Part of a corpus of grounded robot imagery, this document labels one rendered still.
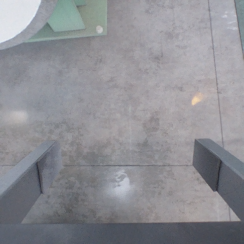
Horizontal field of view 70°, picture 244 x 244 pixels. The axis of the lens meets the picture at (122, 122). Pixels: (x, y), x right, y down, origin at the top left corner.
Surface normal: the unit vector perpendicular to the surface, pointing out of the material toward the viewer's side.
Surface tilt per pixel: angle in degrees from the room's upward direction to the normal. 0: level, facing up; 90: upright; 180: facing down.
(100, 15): 0
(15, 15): 90
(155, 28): 0
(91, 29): 0
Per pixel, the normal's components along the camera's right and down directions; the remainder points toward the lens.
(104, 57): -0.12, -0.16
